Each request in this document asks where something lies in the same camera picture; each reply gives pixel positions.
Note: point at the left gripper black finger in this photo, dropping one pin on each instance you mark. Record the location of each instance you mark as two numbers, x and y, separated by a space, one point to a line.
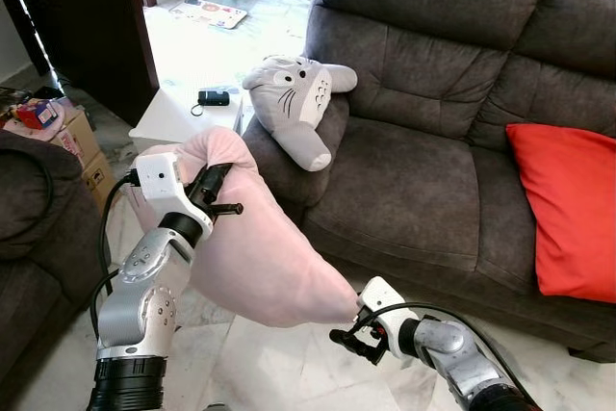
216 180

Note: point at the pink cat face pillow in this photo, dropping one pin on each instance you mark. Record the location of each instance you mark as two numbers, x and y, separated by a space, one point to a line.
260 257

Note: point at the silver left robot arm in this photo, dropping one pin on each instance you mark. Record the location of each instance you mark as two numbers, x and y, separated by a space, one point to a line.
144 305

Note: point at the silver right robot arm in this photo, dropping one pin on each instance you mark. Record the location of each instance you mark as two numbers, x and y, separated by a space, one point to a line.
452 344

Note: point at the grey cartoon plush pillow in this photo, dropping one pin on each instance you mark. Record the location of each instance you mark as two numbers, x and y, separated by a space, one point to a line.
294 103

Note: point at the dark brown fabric sofa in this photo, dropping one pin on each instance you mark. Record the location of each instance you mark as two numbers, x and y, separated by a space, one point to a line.
414 170

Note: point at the red pillow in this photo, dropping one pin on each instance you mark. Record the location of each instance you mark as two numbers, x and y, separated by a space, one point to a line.
568 209

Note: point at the white side table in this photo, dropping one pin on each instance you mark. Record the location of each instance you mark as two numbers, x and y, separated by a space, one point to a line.
168 117

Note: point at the brown cardboard box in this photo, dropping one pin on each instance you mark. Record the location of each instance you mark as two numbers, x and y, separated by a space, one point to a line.
87 156

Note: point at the printed children's play board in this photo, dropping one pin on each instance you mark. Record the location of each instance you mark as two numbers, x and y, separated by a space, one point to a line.
209 12

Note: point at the dark brown armchair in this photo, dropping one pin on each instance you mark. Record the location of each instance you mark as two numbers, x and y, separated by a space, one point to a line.
38 238

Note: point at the blue and red packet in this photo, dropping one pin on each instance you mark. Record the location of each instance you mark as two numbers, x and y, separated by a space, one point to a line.
38 113

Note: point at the dark wooden door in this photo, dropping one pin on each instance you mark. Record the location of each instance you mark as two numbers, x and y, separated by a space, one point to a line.
87 16

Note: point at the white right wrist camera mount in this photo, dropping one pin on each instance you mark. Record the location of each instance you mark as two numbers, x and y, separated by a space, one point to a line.
385 297

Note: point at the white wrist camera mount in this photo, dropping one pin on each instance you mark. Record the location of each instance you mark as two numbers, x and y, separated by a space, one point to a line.
385 297
159 180

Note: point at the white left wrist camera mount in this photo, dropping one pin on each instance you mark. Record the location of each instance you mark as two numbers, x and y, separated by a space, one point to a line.
159 180

